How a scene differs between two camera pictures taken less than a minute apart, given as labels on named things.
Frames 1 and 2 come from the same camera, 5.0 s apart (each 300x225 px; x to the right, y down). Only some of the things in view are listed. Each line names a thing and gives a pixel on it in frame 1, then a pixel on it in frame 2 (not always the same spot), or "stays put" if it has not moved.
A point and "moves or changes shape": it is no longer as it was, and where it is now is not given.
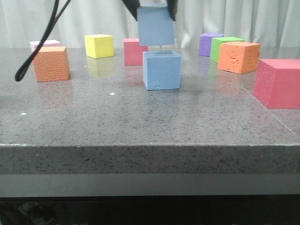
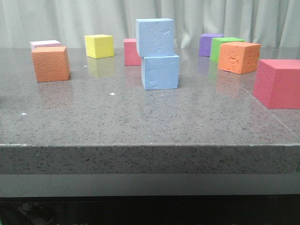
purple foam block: [205, 43] stays put
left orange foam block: [52, 63] stays put
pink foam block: [46, 43] stays put
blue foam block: [156, 27] moves or changes shape
